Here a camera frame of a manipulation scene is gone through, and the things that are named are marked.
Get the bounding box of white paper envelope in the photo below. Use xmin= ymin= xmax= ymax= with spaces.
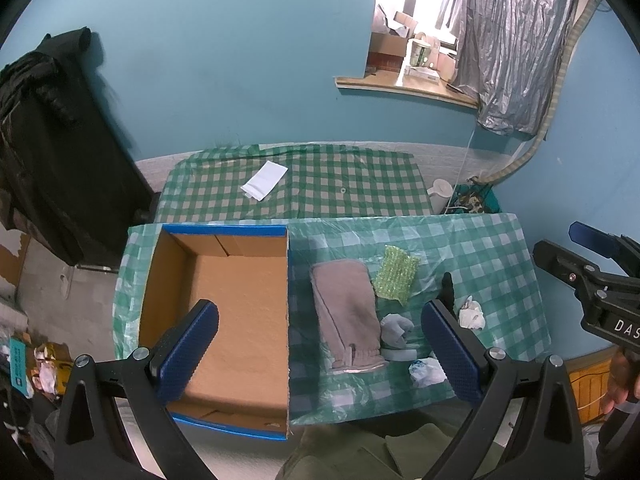
xmin=241 ymin=160 xmax=288 ymax=202

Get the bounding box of silver foil curtain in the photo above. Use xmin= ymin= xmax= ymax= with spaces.
xmin=437 ymin=0 xmax=578 ymax=134

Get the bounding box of striped curtain trim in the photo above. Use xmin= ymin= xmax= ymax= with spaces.
xmin=468 ymin=0 xmax=602 ymax=185

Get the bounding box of white plastic bag bundle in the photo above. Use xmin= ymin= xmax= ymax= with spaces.
xmin=408 ymin=356 xmax=447 ymax=388

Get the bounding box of light knotted cloth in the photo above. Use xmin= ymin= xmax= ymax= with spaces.
xmin=381 ymin=313 xmax=414 ymax=350

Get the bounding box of blue-edged cardboard box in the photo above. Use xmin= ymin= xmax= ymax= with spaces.
xmin=138 ymin=224 xmax=290 ymax=441

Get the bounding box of power strip with cables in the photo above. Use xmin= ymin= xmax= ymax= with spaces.
xmin=445 ymin=184 xmax=501 ymax=214

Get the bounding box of grey towel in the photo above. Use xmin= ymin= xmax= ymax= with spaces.
xmin=310 ymin=259 xmax=387 ymax=373

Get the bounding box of black draped garment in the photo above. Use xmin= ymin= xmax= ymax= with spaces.
xmin=1 ymin=27 xmax=154 ymax=268

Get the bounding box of white foam tube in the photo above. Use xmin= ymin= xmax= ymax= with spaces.
xmin=381 ymin=348 xmax=431 ymax=363

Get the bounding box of person's right hand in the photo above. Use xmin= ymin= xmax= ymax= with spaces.
xmin=600 ymin=348 xmax=640 ymax=414

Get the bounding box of dark green checkered cloth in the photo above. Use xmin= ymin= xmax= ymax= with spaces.
xmin=155 ymin=144 xmax=432 ymax=223

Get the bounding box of white paper ball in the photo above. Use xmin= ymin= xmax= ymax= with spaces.
xmin=458 ymin=296 xmax=486 ymax=330

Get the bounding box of green sparkly knitted cloth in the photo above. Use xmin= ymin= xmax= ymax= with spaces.
xmin=373 ymin=245 xmax=420 ymax=306

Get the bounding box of wooden window sill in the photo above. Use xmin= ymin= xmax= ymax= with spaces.
xmin=334 ymin=70 xmax=478 ymax=108

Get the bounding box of teal booklet on floor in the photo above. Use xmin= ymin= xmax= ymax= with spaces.
xmin=10 ymin=338 xmax=32 ymax=399

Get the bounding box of light green checkered plastic tablecloth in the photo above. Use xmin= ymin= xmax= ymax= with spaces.
xmin=112 ymin=212 xmax=552 ymax=427

